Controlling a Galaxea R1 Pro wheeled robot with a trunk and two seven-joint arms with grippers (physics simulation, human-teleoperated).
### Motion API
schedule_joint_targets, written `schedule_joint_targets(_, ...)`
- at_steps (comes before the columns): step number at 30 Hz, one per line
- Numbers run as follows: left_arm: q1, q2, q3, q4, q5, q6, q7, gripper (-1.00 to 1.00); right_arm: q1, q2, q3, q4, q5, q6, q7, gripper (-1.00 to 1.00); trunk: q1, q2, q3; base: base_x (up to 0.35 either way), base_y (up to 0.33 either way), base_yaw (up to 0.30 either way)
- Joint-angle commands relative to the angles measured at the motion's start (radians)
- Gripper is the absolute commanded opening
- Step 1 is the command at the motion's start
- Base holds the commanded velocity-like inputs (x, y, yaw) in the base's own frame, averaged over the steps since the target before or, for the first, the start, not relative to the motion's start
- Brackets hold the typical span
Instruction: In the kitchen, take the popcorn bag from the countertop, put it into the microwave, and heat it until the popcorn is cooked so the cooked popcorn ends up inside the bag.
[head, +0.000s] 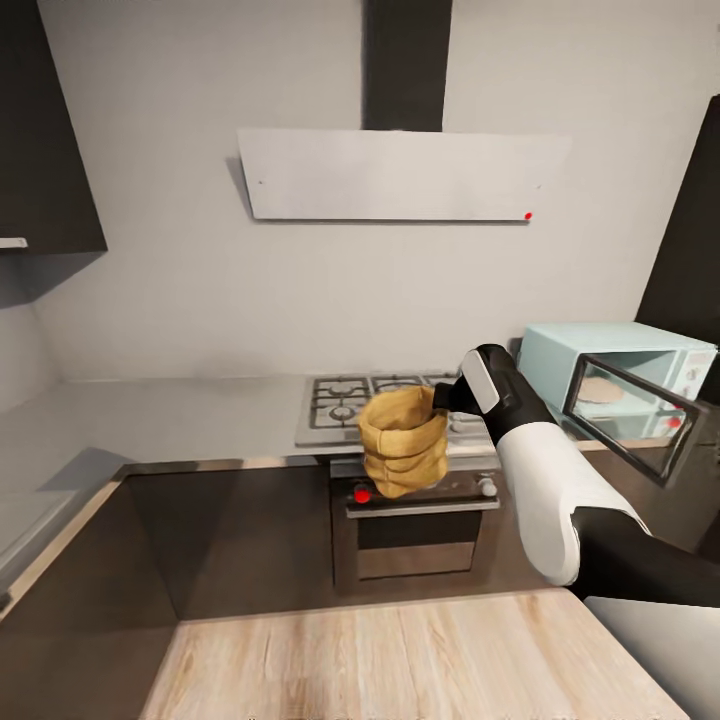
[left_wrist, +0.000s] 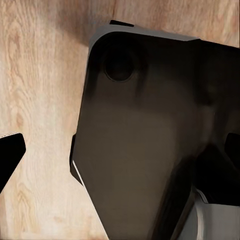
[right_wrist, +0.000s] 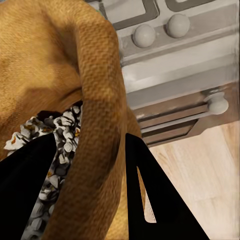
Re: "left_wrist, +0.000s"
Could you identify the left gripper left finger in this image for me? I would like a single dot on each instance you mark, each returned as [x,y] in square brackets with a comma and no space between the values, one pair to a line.
[12,149]

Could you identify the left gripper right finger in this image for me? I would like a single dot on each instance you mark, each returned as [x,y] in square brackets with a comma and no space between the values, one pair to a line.
[232,149]

